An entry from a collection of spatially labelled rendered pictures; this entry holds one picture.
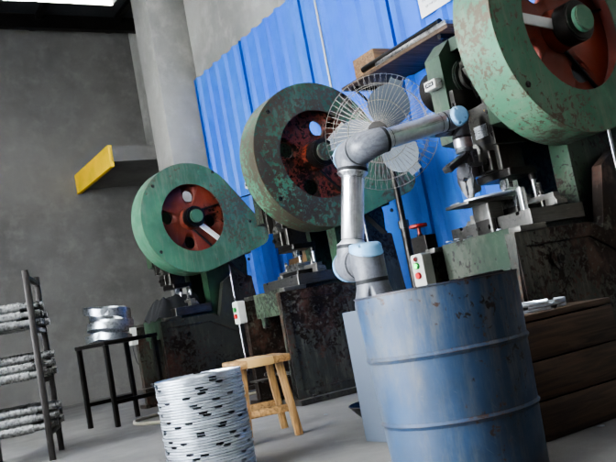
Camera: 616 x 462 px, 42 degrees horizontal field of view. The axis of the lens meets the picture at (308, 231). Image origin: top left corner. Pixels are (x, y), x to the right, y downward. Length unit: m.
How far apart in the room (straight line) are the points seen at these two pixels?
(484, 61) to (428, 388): 1.38
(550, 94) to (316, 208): 1.79
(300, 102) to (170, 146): 3.80
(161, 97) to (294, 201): 4.17
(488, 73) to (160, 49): 5.89
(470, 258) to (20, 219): 6.73
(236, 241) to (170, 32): 3.16
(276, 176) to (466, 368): 2.57
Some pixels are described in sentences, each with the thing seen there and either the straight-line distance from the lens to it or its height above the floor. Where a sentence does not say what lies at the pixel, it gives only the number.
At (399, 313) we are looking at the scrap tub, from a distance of 1.90.
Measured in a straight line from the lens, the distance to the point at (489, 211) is 3.21.
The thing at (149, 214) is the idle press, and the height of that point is 1.37.
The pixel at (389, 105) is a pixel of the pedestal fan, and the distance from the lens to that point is 4.07.
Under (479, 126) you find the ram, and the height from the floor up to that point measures 1.09.
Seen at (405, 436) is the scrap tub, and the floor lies 0.14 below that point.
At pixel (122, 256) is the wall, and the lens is 9.48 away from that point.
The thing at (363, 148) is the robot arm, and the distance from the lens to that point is 2.90.
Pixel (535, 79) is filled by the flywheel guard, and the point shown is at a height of 1.12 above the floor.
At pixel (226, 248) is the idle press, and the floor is 1.07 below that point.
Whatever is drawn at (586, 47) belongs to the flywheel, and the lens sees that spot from 3.32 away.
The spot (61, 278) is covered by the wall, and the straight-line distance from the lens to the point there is 9.26.
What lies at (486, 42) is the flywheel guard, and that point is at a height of 1.27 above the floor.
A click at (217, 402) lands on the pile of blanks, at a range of 2.63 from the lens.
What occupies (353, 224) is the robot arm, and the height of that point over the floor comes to 0.76.
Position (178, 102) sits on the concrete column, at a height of 2.83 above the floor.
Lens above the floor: 0.46
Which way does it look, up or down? 6 degrees up
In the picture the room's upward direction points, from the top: 11 degrees counter-clockwise
